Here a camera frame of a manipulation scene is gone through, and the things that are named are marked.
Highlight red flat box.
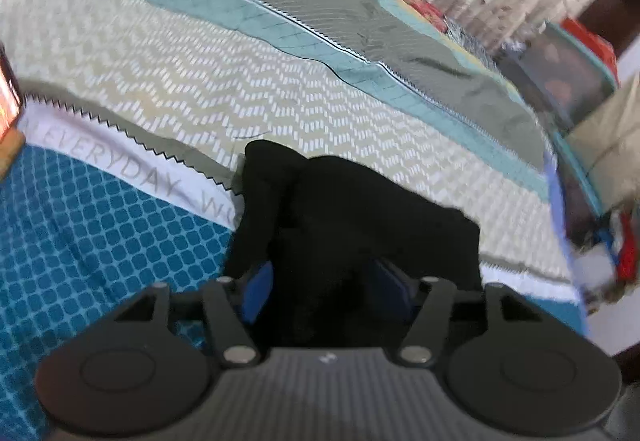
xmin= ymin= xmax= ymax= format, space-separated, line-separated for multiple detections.
xmin=560 ymin=17 xmax=619 ymax=73

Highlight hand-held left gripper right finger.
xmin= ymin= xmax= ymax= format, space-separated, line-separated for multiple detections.
xmin=375 ymin=258 xmax=543 ymax=367

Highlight orange glowing object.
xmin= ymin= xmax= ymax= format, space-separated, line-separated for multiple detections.
xmin=0 ymin=46 xmax=26 ymax=178

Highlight black pants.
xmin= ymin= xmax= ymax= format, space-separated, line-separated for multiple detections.
xmin=222 ymin=140 xmax=483 ymax=349

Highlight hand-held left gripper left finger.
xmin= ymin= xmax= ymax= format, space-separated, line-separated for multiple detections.
xmin=114 ymin=263 xmax=273 ymax=367

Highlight teal grey patterned bedspread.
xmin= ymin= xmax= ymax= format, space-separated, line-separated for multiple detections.
xmin=0 ymin=0 xmax=588 ymax=441

